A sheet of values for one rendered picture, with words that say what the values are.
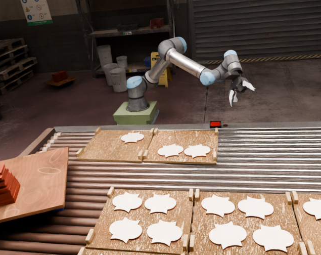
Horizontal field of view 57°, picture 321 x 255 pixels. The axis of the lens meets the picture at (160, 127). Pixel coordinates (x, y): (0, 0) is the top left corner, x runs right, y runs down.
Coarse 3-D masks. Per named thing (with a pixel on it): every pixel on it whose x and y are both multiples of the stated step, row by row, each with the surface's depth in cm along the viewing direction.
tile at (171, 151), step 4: (164, 148) 174; (168, 148) 173; (172, 148) 173; (176, 148) 172; (180, 148) 172; (160, 152) 170; (164, 152) 170; (168, 152) 169; (172, 152) 169; (176, 152) 168; (180, 152) 169; (168, 156) 166; (172, 156) 167
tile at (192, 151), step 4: (200, 144) 173; (188, 148) 171; (192, 148) 170; (196, 148) 170; (200, 148) 169; (204, 148) 169; (208, 148) 168; (184, 152) 168; (188, 152) 167; (192, 152) 167; (196, 152) 166; (200, 152) 166; (204, 152) 165; (208, 152) 165; (192, 156) 163; (196, 156) 163; (200, 156) 163; (204, 156) 163
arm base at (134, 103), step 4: (132, 100) 221; (136, 100) 220; (140, 100) 221; (144, 100) 224; (128, 104) 225; (132, 104) 221; (136, 104) 221; (140, 104) 221; (144, 104) 223; (128, 108) 225; (132, 108) 222; (136, 108) 221; (140, 108) 222; (144, 108) 224
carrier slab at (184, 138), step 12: (168, 132) 192; (180, 132) 191; (192, 132) 189; (204, 132) 187; (156, 144) 181; (168, 144) 179; (180, 144) 178; (192, 144) 176; (204, 144) 175; (216, 144) 173; (156, 156) 169; (180, 156) 166; (216, 156) 162
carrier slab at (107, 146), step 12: (108, 132) 202; (120, 132) 200; (132, 132) 198; (144, 132) 196; (96, 144) 189; (108, 144) 187; (120, 144) 186; (132, 144) 184; (144, 144) 182; (84, 156) 178; (96, 156) 176; (108, 156) 175; (120, 156) 173; (132, 156) 172
